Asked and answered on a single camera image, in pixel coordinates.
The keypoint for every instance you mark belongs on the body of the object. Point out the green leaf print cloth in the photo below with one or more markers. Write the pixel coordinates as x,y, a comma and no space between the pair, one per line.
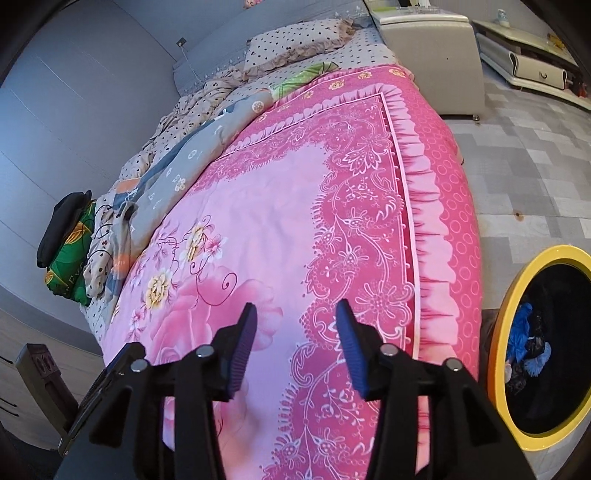
304,76

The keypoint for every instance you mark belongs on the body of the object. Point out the green floral folded blanket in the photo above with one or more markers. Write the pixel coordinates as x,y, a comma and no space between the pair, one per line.
69,258

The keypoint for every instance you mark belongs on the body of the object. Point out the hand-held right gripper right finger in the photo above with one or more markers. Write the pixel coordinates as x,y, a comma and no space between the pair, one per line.
353,355

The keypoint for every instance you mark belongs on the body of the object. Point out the small white bottle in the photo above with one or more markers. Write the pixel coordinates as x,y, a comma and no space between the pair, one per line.
500,17

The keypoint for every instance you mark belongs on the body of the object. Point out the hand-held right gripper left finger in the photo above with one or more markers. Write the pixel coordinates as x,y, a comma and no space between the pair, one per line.
242,350

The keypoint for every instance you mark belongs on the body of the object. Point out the brown power strip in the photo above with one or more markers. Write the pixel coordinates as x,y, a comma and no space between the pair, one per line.
41,369

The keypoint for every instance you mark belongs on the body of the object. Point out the cream leather nightstand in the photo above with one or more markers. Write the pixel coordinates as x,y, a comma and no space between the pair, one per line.
434,60

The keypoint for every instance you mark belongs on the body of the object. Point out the cream marble coffee table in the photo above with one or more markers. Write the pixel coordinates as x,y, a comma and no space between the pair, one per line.
531,69

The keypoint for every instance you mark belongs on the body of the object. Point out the yellow rimmed black trash bin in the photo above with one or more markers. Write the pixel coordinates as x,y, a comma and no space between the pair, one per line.
496,355

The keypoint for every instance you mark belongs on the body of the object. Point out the black folded cloth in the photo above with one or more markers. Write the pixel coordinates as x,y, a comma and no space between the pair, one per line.
60,221

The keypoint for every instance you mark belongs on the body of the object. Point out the pink plush toy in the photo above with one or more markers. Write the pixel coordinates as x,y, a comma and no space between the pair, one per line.
251,2

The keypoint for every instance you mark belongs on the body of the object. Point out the polka dot pillow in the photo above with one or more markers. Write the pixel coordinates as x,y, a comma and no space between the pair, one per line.
295,44

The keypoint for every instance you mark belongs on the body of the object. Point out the pink floral blanket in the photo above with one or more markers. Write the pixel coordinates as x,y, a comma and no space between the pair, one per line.
286,207

